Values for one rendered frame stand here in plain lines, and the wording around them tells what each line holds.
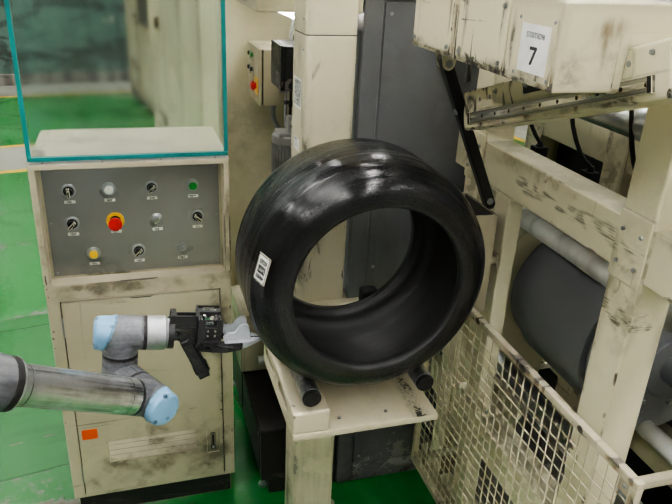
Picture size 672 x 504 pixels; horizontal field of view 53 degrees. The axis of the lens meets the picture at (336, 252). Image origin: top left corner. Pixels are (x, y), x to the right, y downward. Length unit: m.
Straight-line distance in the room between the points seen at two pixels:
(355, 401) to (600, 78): 0.96
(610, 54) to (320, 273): 0.96
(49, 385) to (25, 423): 1.85
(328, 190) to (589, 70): 0.53
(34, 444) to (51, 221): 1.17
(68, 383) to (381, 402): 0.78
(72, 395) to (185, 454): 1.23
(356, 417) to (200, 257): 0.79
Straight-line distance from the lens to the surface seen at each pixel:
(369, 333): 1.80
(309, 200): 1.37
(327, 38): 1.67
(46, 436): 3.06
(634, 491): 1.39
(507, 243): 1.98
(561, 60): 1.20
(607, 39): 1.24
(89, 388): 1.35
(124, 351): 1.52
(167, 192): 2.09
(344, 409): 1.72
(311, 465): 2.22
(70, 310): 2.19
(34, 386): 1.29
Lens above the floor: 1.84
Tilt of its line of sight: 24 degrees down
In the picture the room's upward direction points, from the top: 3 degrees clockwise
